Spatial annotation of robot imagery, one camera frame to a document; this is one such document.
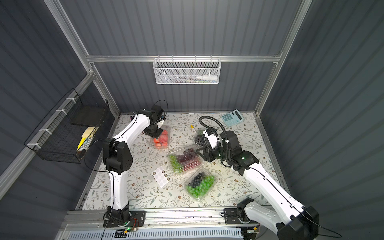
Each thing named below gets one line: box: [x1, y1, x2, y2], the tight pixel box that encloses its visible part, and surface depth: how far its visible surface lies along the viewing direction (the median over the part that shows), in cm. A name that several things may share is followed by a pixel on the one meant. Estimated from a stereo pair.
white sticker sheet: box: [152, 166, 171, 188], surface depth 88 cm
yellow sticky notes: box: [76, 126, 95, 151], surface depth 74 cm
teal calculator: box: [221, 109, 244, 127], surface depth 118 cm
